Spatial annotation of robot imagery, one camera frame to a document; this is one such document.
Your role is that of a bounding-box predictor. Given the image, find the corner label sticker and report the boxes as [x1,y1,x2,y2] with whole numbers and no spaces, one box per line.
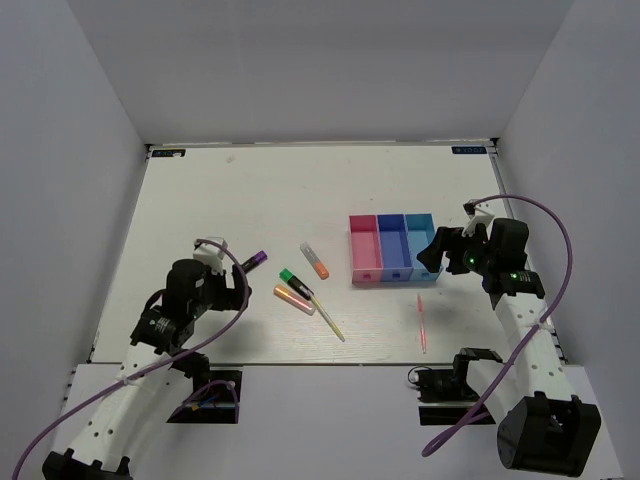
[151,149,186,158]
[451,145,487,155]

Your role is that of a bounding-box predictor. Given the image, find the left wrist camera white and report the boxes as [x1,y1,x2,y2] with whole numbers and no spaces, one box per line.
[192,241,225,274]

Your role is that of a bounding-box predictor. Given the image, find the green cap black marker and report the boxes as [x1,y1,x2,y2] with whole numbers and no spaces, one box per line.
[279,268,314,301]

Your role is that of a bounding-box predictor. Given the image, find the purple cable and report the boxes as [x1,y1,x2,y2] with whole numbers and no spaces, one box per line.
[10,240,251,480]
[421,194,574,459]

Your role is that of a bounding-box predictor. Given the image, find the pink thin pen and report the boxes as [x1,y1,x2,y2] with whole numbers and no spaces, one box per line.
[416,294,427,354]

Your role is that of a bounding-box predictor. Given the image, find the purple cap black marker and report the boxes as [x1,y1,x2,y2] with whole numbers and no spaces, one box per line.
[241,250,268,274]

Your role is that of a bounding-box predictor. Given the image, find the light blue container bin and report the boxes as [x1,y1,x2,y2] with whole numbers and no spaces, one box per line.
[405,214,442,283]

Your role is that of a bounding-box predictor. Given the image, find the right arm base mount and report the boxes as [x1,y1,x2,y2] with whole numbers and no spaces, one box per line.
[407,348,503,426]

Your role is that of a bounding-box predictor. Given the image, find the orange cap clear highlighter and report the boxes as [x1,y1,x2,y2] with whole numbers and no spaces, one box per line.
[300,242,329,280]

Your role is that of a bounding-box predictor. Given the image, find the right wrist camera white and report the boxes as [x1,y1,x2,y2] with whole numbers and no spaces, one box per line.
[462,200,495,237]

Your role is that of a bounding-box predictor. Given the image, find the orange pink clear highlighter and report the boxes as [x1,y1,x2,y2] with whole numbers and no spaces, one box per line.
[273,285,316,316]

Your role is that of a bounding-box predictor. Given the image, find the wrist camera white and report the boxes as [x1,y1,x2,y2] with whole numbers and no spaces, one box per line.
[462,200,495,237]
[192,241,225,274]

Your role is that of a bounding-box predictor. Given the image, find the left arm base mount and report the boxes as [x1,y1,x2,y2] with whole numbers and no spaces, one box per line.
[168,353,243,425]

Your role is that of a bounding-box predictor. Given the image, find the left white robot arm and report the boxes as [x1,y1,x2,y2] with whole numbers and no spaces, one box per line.
[42,253,251,479]

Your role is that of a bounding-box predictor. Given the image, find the right corner label sticker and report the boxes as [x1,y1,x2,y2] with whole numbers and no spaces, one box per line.
[451,145,487,155]

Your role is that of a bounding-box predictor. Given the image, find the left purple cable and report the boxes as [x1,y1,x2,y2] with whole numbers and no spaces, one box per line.
[10,240,251,480]

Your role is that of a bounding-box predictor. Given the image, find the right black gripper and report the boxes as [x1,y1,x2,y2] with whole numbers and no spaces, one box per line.
[417,224,497,275]

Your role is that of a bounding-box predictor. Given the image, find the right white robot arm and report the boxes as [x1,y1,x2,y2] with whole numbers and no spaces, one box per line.
[417,218,601,478]

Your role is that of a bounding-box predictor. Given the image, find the yellow thin pen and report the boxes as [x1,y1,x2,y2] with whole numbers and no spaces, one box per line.
[311,295,345,342]

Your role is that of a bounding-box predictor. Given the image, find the pink container bin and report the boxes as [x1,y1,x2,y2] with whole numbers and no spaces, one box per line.
[349,215,383,285]

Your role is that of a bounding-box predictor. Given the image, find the left corner label sticker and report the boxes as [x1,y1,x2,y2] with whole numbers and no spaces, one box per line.
[151,149,186,158]

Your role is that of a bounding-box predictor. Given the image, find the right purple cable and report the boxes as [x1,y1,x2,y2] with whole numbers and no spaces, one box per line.
[421,194,574,459]

